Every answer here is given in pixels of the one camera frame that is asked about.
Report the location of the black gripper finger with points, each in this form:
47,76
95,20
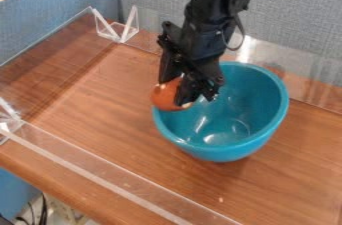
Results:
169,68
188,90

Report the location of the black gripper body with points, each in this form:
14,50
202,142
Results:
197,51

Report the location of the toy mushroom brown cap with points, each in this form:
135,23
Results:
164,96

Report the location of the blue plastic bowl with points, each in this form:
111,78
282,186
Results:
228,129

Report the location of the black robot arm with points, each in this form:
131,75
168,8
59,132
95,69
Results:
217,15

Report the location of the clear acrylic back barrier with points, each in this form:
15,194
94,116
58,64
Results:
312,76

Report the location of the clear acrylic barrier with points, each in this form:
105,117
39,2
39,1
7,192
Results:
23,30
312,76
156,198

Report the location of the clear acrylic left barrier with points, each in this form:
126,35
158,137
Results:
23,30

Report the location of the clear acrylic front barrier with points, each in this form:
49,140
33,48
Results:
156,198

